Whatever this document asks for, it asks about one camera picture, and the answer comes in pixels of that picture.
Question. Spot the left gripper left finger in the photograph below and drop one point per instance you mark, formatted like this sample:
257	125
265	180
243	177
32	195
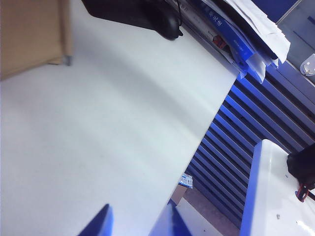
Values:
102	223

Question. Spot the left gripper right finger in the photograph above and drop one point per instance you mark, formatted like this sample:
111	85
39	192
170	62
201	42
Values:
176	223

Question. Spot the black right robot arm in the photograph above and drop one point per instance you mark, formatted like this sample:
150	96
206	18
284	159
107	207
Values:
302	164

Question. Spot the beige canvas calendar stand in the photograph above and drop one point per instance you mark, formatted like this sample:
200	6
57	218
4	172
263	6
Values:
29	37

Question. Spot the blue white label sticker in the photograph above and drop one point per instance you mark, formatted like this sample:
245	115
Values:
187	180

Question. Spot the blue ribbed panel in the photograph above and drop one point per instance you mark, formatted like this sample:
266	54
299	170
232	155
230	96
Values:
246	118

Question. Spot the grey book with red label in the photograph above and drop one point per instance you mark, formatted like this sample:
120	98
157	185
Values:
201	29

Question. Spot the black computer mouse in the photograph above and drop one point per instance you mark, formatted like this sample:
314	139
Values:
169	27

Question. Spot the blue book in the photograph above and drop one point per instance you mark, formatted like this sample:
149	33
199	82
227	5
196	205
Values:
229	32

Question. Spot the grey frosted partition panel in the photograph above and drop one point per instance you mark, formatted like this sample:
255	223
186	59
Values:
297	37

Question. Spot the blue office partition panel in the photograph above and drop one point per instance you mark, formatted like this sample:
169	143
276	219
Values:
275	9

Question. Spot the white wall hook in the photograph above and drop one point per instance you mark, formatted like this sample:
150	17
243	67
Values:
308	66

